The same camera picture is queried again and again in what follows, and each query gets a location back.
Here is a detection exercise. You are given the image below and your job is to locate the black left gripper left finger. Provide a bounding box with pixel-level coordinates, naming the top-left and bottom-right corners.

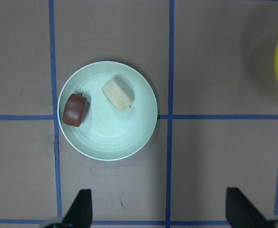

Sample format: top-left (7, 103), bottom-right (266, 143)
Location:
top-left (62, 189), bottom-right (92, 228)

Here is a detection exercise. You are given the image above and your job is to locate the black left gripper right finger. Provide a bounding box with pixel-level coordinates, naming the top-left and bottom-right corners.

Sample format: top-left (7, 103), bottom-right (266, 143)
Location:
top-left (225, 187), bottom-right (267, 228)

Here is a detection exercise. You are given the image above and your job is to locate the white bun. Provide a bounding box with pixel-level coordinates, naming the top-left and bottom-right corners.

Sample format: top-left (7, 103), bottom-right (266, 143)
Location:
top-left (102, 78), bottom-right (135, 112)

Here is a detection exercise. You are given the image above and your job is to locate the light green plate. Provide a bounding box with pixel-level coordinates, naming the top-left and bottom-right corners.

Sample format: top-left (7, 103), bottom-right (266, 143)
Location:
top-left (57, 61), bottom-right (158, 161)

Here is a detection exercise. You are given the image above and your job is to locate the brown bun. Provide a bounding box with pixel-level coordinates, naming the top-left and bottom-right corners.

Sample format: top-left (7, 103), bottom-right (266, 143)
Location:
top-left (63, 93), bottom-right (88, 127)

